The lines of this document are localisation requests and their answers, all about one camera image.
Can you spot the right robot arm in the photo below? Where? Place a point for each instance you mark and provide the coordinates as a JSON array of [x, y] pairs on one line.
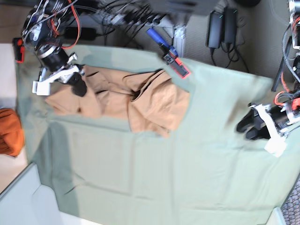
[[41, 35]]

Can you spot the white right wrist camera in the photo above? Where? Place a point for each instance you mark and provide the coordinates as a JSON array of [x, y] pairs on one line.
[[41, 88]]

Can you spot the blue clamp on left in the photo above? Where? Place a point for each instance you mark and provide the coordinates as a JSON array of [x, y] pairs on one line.
[[19, 49]]

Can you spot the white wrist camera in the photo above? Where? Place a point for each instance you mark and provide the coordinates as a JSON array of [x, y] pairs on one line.
[[41, 88], [276, 146]]

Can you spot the blue clamp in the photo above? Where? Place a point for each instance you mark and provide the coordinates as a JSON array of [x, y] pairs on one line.
[[19, 49], [170, 56]]

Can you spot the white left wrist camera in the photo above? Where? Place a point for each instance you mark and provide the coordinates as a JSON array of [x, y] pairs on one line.
[[276, 146]]

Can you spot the black power brick pair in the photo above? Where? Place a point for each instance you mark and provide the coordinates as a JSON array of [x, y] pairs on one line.
[[222, 28]]

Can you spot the blue clamp at centre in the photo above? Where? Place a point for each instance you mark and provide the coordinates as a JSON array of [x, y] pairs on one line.
[[170, 56]]

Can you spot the black power adapter left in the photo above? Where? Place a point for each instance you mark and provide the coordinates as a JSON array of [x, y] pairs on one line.
[[88, 34]]

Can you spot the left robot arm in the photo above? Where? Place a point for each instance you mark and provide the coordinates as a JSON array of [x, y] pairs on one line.
[[288, 74]]

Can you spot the power strip with plugs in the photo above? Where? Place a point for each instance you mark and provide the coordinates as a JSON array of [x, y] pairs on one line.
[[148, 19]]

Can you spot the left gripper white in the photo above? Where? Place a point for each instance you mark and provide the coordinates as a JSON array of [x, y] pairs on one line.
[[266, 121]]

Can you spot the grey plastic bin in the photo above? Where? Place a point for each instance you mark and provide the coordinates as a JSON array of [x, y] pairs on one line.
[[27, 202]]

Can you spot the aluminium frame post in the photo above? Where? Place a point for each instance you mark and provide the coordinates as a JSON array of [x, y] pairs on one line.
[[178, 33]]

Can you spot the tan orange T-shirt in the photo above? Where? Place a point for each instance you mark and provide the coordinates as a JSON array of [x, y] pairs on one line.
[[148, 101]]

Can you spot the light green table cloth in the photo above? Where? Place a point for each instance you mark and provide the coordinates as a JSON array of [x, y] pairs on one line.
[[204, 173]]

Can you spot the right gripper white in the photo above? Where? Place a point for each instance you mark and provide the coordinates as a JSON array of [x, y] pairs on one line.
[[59, 67]]

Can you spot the dark orange folded garment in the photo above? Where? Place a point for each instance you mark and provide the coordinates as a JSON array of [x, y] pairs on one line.
[[11, 133]]

